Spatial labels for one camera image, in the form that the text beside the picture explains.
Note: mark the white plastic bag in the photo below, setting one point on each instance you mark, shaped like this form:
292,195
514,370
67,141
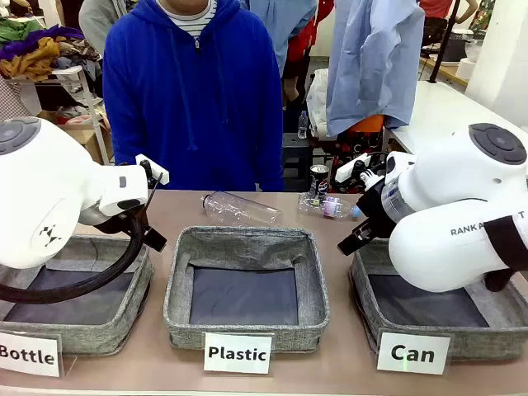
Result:
317,99

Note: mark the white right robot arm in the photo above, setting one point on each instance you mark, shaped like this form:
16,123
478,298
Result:
433,255

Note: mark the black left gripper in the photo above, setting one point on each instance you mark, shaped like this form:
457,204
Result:
119,220

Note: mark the black pot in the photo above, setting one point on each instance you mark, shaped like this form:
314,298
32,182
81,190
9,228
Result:
455,47

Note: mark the small clear pink-labelled bottle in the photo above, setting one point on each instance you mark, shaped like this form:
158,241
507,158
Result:
330,206

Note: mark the hanging light blue shirt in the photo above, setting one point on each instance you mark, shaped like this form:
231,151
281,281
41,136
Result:
371,62

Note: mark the purple cloth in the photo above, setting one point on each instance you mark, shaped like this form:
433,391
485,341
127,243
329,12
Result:
37,39

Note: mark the orange top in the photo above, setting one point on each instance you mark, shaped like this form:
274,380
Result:
369,123

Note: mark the person in red top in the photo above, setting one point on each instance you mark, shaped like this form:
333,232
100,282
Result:
433,8

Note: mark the grey fabric basket labelled Plastic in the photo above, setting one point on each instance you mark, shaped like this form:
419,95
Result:
247,247

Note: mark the grey fabric basket labelled Bottle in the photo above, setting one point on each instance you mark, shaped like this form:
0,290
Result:
103,334

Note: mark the mustard yellow cloth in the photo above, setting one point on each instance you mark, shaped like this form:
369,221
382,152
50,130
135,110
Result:
29,62

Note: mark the grey fabric basket labelled Can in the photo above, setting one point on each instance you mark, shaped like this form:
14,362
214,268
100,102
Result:
474,338

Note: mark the white Bottle label card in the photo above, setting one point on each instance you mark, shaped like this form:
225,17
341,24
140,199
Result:
29,354

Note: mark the white metal rack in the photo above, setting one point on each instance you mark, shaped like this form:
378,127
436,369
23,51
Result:
94,111

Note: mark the red black floral skirt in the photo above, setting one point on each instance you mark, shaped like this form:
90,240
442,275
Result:
350,150

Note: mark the white Plastic label card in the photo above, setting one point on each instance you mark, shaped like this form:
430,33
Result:
237,354

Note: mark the black plastic stool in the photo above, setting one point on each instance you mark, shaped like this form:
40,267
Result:
295,156

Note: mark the light blue garment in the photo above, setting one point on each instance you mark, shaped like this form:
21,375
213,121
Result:
288,24

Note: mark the dark patterned clothes heap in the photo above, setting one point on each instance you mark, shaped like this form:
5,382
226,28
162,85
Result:
82,62

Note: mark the large clear plastic bottle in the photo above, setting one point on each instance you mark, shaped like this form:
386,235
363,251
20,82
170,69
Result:
239,208

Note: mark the red garment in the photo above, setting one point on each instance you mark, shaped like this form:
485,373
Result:
301,41

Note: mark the small clear water bottle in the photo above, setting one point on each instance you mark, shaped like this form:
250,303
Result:
303,125

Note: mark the green cloth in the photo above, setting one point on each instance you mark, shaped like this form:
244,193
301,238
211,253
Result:
16,31

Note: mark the person in blue hoodie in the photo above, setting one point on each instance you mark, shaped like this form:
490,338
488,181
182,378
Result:
185,103

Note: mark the black stand pole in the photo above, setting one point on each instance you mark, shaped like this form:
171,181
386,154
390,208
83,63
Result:
443,41

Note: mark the black soda can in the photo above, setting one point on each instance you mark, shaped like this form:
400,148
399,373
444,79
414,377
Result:
319,181

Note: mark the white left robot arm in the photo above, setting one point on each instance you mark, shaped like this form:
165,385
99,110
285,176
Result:
41,185

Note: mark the white Can label card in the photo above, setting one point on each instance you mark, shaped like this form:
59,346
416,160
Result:
412,354

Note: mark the checkered grey cloth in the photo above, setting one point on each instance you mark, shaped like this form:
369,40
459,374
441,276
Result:
14,103

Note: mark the white table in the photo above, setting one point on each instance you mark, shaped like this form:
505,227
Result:
445,111

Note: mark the white paper roll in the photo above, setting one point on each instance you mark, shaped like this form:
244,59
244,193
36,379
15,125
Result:
465,68

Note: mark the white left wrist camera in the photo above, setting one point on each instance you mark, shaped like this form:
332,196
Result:
158,175

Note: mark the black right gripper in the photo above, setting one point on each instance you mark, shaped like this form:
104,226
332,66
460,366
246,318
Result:
379,214

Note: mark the person in grey jacket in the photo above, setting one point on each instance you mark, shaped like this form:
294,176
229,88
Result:
95,20

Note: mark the cardboard box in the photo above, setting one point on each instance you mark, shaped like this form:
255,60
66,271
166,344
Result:
92,142

